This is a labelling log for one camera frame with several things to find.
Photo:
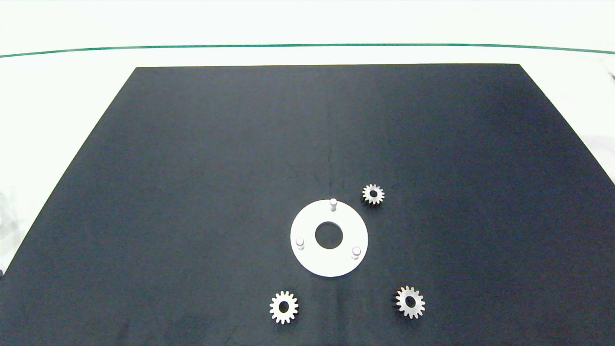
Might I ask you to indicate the round white plate with pins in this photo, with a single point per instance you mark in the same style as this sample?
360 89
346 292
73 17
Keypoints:
310 226

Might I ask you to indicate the dark mat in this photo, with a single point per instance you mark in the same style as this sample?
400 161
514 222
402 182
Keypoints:
192 168

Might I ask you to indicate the steel spur gear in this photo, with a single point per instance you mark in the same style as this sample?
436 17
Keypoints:
276 307
368 194
418 303

